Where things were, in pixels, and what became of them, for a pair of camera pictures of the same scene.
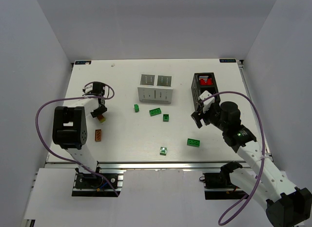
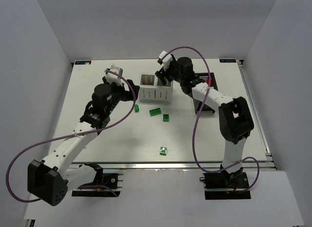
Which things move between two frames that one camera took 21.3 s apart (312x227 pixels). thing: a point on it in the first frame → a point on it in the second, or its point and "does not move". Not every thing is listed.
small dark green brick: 136,108 does not move
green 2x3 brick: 155,112 does not move
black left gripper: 99,110 → 124,91
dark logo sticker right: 232,60 does not move
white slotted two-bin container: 155,88 does not move
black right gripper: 200,117 → 165,72
